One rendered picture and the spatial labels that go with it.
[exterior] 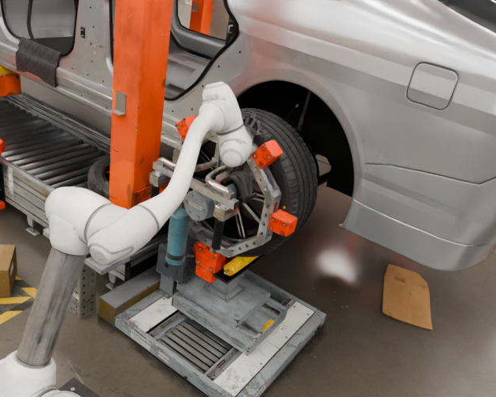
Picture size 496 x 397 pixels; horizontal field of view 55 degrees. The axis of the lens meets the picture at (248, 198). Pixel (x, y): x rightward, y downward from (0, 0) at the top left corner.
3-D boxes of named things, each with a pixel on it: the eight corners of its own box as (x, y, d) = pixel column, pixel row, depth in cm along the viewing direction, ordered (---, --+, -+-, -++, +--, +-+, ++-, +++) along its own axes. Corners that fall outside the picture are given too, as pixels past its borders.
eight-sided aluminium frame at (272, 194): (264, 268, 211) (290, 157, 185) (257, 275, 206) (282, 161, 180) (174, 218, 235) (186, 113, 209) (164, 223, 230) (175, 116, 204)
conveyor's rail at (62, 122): (222, 220, 320) (227, 191, 310) (216, 222, 316) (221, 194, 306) (8, 106, 429) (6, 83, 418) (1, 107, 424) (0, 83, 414)
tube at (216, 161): (220, 168, 200) (223, 144, 195) (189, 180, 185) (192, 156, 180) (188, 153, 208) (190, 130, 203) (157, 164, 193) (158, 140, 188)
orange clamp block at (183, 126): (205, 132, 208) (195, 114, 208) (193, 136, 202) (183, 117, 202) (194, 139, 213) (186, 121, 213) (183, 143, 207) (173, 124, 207)
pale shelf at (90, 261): (130, 260, 225) (131, 255, 224) (101, 276, 212) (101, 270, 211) (72, 222, 244) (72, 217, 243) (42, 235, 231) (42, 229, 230)
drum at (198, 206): (236, 211, 211) (241, 183, 204) (205, 228, 194) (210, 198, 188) (211, 198, 217) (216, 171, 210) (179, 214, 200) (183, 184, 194)
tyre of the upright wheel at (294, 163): (327, 120, 200) (205, 97, 233) (299, 131, 182) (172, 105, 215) (312, 257, 226) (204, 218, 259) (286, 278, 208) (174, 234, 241)
